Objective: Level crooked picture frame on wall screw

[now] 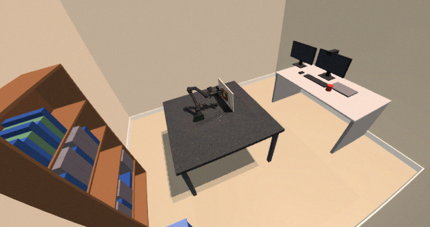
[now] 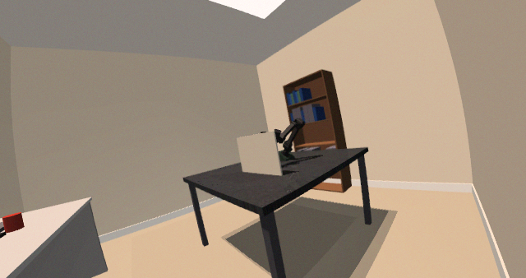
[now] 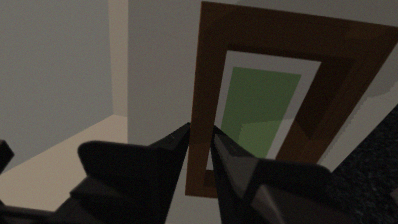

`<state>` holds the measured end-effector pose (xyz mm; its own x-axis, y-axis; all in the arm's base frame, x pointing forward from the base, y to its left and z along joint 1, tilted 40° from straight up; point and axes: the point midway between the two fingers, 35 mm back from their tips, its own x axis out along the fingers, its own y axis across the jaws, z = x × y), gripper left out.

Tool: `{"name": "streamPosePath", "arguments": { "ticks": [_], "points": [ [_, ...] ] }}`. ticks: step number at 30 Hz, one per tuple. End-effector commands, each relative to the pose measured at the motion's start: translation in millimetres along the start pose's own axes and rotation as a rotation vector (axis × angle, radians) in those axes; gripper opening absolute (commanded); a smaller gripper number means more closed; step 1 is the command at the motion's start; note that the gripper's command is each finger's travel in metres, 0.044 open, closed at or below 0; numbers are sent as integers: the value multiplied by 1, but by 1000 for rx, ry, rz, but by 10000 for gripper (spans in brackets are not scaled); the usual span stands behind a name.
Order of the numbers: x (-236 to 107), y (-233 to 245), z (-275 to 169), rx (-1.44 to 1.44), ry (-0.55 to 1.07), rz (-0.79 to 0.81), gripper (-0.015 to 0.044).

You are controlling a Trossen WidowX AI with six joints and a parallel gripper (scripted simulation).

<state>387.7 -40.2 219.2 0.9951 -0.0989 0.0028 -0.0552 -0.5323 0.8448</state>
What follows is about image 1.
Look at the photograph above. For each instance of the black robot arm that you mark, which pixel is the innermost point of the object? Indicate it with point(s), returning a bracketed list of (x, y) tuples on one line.
[(206, 95)]

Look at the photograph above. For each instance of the grey wall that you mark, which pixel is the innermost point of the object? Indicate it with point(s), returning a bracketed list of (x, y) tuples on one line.
[(230, 101)]

